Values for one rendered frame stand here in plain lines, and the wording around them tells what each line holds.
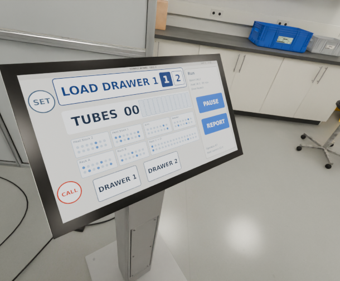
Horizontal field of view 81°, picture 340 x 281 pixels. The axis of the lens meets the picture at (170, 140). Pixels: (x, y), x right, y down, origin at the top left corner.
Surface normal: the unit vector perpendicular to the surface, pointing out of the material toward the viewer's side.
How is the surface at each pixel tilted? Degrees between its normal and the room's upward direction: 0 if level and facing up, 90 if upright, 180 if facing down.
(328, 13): 90
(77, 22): 90
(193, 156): 50
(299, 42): 90
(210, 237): 0
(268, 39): 90
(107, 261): 5
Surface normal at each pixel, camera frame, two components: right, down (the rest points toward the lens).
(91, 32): -0.03, 0.62
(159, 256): 0.20, -0.80
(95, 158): 0.50, -0.07
